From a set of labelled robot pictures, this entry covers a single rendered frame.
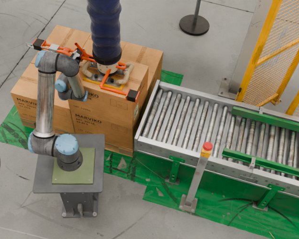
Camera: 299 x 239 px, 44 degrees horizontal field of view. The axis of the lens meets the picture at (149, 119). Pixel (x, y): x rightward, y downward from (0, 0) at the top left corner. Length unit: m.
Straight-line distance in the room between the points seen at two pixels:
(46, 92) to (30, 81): 1.19
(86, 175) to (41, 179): 0.32
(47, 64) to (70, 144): 0.57
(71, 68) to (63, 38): 1.63
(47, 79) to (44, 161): 0.72
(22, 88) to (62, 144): 1.17
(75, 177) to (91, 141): 0.33
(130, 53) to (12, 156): 1.56
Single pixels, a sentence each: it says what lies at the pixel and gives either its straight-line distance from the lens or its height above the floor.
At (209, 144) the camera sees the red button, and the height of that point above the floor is 1.04.
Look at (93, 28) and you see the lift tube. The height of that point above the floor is 1.48.
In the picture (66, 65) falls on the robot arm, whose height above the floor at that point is 1.51.
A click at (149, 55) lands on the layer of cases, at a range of 3.82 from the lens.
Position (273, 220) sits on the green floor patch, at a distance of 3.69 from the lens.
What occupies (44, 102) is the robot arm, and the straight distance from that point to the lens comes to 2.54.
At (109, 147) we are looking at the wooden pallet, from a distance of 3.76.
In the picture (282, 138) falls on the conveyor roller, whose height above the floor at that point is 0.55.
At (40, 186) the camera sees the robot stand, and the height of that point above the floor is 0.75.
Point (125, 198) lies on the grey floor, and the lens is 3.53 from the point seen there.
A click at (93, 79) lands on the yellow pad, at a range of 3.04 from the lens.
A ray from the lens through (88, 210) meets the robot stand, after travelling 3.45.
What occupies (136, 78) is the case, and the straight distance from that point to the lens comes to 3.07.
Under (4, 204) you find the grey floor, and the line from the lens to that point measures 3.68.
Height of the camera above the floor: 3.24
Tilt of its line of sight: 55 degrees down
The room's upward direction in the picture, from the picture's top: 5 degrees clockwise
